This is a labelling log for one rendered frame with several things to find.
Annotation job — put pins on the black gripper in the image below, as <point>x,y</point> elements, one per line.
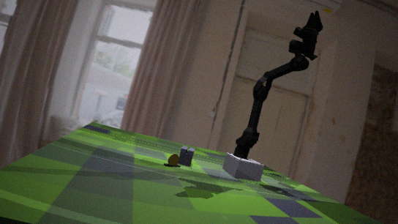
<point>309,31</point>

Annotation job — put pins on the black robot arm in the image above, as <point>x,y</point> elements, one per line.
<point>260,92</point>

